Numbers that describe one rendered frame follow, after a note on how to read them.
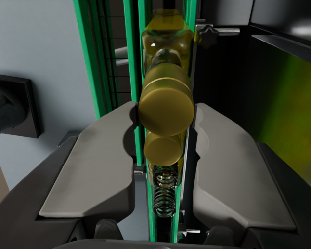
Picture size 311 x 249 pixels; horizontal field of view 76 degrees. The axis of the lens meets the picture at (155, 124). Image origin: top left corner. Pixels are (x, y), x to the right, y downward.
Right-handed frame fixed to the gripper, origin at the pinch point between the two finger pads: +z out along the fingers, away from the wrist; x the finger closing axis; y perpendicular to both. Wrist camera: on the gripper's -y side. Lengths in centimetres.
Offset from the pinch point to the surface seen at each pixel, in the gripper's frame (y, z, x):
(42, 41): 4, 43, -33
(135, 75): 5.7, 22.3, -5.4
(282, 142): 6.7, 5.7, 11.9
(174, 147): 5.1, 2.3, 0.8
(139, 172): 29.6, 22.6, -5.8
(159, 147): 5.2, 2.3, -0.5
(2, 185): 158, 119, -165
